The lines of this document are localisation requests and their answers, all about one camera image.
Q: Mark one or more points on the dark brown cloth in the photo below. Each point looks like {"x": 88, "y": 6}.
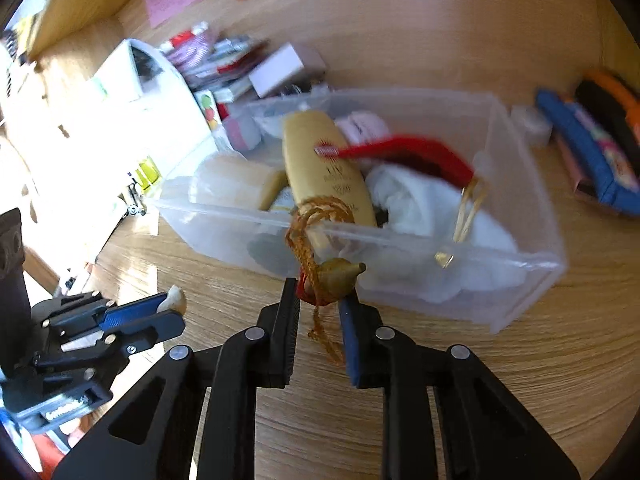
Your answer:
{"x": 12, "y": 280}

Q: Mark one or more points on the red fabric ornament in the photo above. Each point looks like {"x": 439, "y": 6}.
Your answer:
{"x": 400, "y": 150}

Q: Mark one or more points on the wooden shelf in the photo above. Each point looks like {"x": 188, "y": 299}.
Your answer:
{"x": 90, "y": 5}

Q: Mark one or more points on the pile of colourful packets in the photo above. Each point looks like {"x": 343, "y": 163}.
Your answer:
{"x": 215, "y": 57}

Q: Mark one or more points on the small white wad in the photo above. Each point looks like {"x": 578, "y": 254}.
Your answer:
{"x": 172, "y": 299}

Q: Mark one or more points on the orange clothing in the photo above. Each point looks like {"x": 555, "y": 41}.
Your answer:
{"x": 47, "y": 447}

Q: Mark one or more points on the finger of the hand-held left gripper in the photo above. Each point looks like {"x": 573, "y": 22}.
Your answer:
{"x": 132, "y": 310}
{"x": 150, "y": 330}

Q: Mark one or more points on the fruit print box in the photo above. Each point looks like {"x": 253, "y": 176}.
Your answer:
{"x": 210, "y": 109}

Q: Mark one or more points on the black and orange case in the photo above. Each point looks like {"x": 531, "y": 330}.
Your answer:
{"x": 615, "y": 100}

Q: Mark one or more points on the gold metal clip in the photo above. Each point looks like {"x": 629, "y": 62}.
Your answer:
{"x": 467, "y": 215}

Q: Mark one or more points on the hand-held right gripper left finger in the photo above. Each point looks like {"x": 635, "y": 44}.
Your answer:
{"x": 287, "y": 330}

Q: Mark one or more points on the pink round case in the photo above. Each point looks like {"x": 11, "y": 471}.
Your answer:
{"x": 362, "y": 127}

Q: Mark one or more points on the yellow green packet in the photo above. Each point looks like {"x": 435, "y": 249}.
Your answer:
{"x": 150, "y": 174}

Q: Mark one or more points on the cream cylindrical container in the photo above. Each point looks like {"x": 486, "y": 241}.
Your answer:
{"x": 235, "y": 180}

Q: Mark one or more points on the yellow lotion bottle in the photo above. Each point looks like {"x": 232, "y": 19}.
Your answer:
{"x": 320, "y": 180}

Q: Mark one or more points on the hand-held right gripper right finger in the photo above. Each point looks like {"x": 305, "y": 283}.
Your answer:
{"x": 350, "y": 345}

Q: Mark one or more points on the clear plastic storage box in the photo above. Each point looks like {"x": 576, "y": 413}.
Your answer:
{"x": 440, "y": 305}

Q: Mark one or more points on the white and pink box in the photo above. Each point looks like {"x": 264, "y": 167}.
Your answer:
{"x": 282, "y": 67}

